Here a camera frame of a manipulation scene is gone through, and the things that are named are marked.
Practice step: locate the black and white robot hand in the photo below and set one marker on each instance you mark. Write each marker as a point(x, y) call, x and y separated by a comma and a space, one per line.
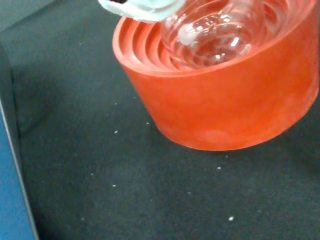
point(140, 11)

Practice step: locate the black bench cloth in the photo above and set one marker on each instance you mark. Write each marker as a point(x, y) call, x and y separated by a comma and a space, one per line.
point(125, 187)

